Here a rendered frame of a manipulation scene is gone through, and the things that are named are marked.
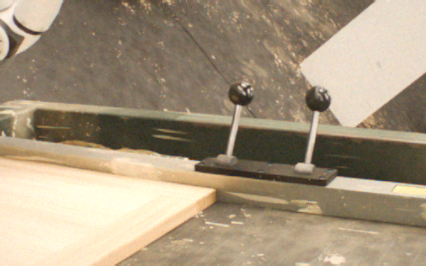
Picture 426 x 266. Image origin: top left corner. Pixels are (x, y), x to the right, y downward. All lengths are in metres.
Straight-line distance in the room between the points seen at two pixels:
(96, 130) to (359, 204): 0.65
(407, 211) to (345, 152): 0.29
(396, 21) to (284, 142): 3.55
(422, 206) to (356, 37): 3.93
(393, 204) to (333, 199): 0.09
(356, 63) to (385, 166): 3.69
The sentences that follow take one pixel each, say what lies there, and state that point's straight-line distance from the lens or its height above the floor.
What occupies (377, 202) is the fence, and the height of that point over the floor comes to 1.52.
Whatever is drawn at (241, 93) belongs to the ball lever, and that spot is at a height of 1.42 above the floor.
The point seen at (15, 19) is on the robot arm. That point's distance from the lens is 1.21.
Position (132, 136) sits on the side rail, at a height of 1.09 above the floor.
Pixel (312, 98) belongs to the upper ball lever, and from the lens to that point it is 0.98.
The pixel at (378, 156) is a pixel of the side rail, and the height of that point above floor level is 1.46.
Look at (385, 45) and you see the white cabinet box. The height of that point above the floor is 0.62.
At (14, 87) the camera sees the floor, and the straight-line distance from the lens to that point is 2.95.
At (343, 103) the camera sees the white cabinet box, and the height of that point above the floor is 0.11.
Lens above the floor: 1.89
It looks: 31 degrees down
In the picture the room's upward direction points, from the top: 50 degrees clockwise
